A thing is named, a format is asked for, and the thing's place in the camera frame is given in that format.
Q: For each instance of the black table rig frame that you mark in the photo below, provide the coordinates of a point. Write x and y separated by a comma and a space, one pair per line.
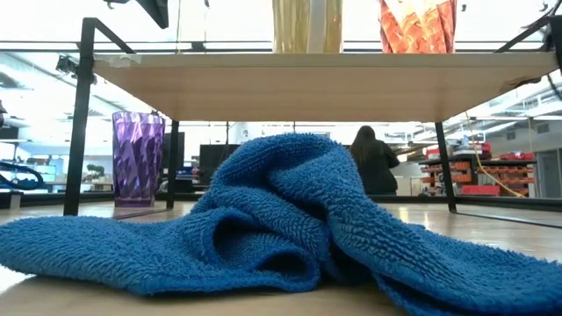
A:
505, 202

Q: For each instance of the blue terry cloth towel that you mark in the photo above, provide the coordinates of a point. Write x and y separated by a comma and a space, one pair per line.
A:
285, 197

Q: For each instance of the person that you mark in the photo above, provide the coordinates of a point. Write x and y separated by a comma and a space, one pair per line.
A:
375, 167

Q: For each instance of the purple faceted plastic tumbler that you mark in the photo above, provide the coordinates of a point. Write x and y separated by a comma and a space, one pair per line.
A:
138, 158

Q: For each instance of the small potted plant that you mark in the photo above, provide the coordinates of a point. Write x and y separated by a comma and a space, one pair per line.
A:
95, 172

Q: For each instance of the shelving with red bins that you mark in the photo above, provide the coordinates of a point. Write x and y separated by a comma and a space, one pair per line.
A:
480, 190

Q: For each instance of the wooden shelf with black frame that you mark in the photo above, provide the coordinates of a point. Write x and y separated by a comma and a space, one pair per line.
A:
307, 88

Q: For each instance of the black computer monitor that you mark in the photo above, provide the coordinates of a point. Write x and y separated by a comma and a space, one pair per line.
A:
213, 160

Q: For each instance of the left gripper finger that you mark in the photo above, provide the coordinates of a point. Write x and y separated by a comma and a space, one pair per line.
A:
156, 11

